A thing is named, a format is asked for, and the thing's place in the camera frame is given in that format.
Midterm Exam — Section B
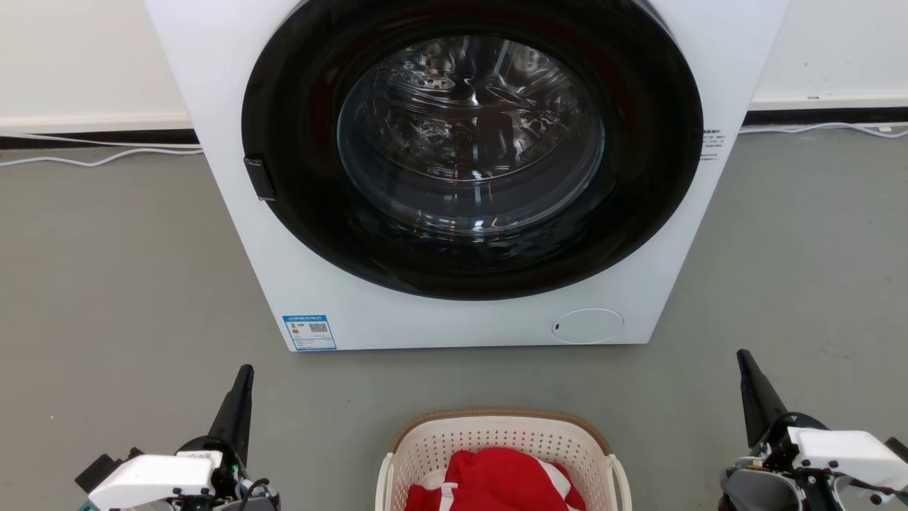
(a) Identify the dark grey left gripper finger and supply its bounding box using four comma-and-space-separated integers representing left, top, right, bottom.
206, 364, 255, 467

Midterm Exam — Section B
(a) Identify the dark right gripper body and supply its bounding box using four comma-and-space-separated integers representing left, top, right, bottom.
751, 411, 829, 474

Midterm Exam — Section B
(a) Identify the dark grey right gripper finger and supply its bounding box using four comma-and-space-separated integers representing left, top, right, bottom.
736, 348, 790, 449

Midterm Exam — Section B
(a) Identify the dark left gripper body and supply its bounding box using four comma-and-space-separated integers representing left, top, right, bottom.
176, 434, 248, 499

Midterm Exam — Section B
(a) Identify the white plastic laundry basket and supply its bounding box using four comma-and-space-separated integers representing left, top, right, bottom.
375, 408, 633, 511

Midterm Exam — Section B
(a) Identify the blue energy label sticker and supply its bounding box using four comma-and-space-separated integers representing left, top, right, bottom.
282, 314, 338, 351

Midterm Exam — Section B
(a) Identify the round white filter cover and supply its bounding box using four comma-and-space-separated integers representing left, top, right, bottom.
552, 308, 625, 345

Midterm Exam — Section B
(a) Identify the black round washer door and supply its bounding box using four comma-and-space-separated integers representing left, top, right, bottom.
241, 0, 704, 301

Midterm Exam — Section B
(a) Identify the red and white garment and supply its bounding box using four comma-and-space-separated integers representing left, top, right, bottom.
405, 447, 587, 511

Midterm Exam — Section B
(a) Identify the white front-load washing machine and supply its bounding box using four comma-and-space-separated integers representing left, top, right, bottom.
144, 0, 790, 353

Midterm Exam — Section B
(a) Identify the black door handle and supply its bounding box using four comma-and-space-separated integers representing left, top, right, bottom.
243, 157, 277, 202

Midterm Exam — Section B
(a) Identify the white floor cable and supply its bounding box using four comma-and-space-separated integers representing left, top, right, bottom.
0, 146, 205, 168
738, 122, 908, 139
0, 132, 202, 150

